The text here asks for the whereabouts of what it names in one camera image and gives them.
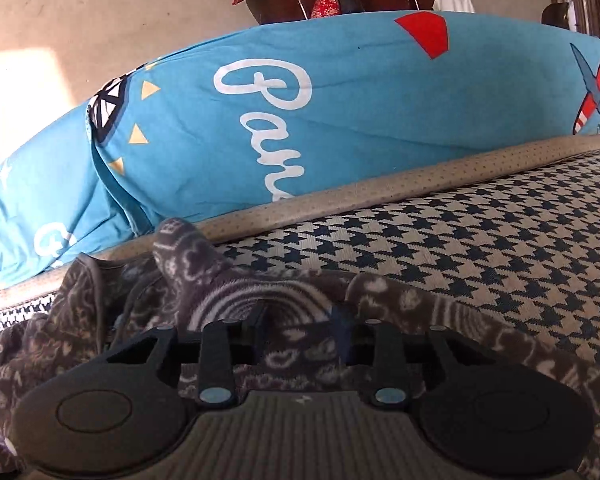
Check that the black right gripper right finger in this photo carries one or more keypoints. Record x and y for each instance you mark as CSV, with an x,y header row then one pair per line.
x,y
400,367

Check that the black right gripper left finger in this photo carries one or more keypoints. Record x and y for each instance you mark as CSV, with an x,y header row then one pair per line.
x,y
145,371

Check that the grey patterned fleece garment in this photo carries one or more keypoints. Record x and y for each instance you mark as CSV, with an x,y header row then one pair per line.
x,y
183,365

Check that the blue cartoon print pillow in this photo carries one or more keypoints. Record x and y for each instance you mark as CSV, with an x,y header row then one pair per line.
x,y
282,110

